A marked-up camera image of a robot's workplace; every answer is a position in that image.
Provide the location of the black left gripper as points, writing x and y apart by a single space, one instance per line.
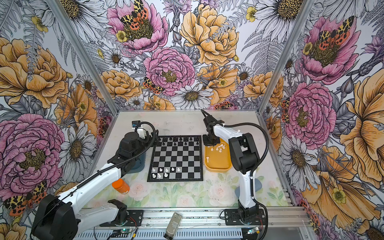
151 143

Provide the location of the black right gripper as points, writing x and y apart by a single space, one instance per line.
207 143

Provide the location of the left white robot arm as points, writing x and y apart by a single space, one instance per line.
60 218

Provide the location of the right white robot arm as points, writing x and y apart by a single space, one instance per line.
244 157

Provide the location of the yellow plastic tray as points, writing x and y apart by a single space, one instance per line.
217 158

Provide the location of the teal plastic bin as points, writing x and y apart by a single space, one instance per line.
139 164

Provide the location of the black and white chessboard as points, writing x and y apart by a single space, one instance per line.
183 151

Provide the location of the orange pill bottle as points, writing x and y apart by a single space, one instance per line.
121 186

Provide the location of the silver usb hub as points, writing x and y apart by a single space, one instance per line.
173 226

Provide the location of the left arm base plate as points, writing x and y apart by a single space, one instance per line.
132 218

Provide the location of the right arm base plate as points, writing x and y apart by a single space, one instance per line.
235 217

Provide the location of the aluminium front rail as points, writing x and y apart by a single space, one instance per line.
159 218

